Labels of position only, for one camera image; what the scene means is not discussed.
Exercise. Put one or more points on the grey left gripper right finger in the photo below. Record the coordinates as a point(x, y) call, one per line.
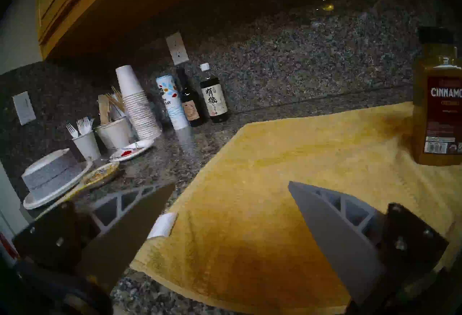
point(335, 231)

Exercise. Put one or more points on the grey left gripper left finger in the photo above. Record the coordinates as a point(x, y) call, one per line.
point(119, 231)

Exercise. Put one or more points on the ground cinnamon jar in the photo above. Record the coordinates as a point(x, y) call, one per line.
point(436, 116)

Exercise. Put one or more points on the wooden spoon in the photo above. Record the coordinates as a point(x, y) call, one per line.
point(103, 174)

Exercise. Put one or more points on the large white plate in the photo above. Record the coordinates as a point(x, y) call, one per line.
point(83, 173)

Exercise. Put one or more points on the small white plate red stain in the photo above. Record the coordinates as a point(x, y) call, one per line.
point(133, 150)

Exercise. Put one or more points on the white paper cup with forks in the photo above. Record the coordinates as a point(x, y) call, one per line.
point(87, 146)

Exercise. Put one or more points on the grey stack of paper plates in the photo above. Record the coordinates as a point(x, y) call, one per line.
point(50, 172)

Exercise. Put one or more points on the white paper cup with sticks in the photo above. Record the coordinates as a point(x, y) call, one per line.
point(101, 137)
point(118, 134)

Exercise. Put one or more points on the yellow terry towel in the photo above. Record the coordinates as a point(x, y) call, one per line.
point(270, 159)

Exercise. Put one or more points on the white plastic fork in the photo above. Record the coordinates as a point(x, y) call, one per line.
point(72, 131)
point(88, 125)
point(81, 126)

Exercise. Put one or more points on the stack of white paper cups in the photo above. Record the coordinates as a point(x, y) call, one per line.
point(139, 110)

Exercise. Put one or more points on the flat wooden cutlery pack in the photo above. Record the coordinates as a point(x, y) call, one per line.
point(103, 109)

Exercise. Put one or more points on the bundle of wooden stir sticks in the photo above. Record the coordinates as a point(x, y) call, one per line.
point(116, 99)

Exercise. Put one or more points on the white salt canister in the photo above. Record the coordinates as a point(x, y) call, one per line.
point(172, 103)

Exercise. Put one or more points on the dark oil bottle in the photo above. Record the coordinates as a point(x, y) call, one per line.
point(191, 108)

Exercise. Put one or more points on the soy sauce bottle white cap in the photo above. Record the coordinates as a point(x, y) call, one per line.
point(213, 99)

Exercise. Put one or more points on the wooden upper cabinets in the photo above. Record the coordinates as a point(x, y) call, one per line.
point(101, 0)

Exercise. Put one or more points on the white light switch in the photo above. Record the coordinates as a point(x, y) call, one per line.
point(24, 108)

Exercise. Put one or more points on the white wall outlet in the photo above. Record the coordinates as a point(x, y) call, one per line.
point(177, 48)

